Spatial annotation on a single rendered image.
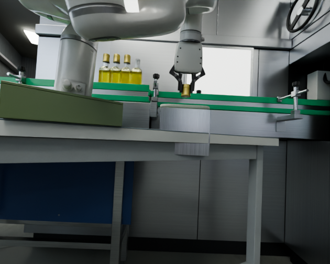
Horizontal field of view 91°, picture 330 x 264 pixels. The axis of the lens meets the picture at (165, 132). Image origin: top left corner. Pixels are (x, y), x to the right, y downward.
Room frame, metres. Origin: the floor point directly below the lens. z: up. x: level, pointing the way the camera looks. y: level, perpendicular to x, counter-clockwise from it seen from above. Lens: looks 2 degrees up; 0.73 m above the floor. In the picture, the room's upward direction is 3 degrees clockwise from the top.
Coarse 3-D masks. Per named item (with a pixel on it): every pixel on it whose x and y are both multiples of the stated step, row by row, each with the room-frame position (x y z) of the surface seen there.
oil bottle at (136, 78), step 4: (136, 68) 0.84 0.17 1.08; (132, 72) 0.84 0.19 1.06; (136, 72) 0.84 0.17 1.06; (140, 72) 0.84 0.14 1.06; (132, 76) 0.84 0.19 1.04; (136, 76) 0.84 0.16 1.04; (140, 76) 0.84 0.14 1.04; (132, 80) 0.84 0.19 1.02; (136, 80) 0.84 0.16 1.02; (140, 80) 0.84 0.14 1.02
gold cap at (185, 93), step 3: (183, 84) 0.59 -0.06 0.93; (186, 84) 0.59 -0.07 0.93; (189, 84) 0.59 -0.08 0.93; (183, 87) 0.59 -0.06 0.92; (186, 87) 0.59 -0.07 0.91; (189, 87) 0.59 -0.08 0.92; (183, 90) 0.59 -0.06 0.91; (186, 90) 0.59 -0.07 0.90; (189, 90) 0.59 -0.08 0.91; (183, 93) 0.59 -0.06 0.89; (186, 93) 0.59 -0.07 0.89; (189, 93) 0.59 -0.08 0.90; (183, 96) 0.62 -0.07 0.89; (186, 96) 0.62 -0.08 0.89; (189, 96) 0.61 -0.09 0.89
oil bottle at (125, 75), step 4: (124, 68) 0.84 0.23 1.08; (128, 68) 0.84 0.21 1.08; (120, 72) 0.84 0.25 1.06; (124, 72) 0.84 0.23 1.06; (128, 72) 0.84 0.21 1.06; (120, 76) 0.84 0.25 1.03; (124, 76) 0.84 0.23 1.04; (128, 76) 0.84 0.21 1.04; (120, 80) 0.84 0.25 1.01; (124, 80) 0.84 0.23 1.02; (128, 80) 0.84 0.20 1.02
